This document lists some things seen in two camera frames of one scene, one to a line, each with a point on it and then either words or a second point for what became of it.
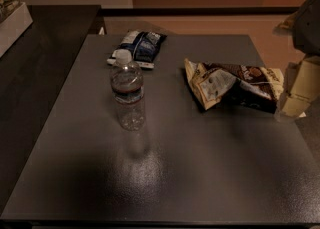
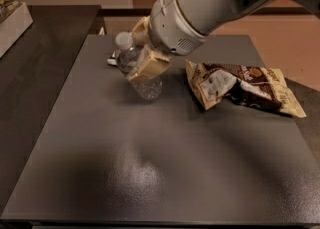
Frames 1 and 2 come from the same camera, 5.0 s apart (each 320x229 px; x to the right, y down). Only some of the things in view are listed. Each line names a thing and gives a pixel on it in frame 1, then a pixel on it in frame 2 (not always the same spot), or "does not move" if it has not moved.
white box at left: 13,26 does not move
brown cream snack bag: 238,86 does not move
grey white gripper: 308,28 to 171,26
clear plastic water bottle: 128,92 to 128,58
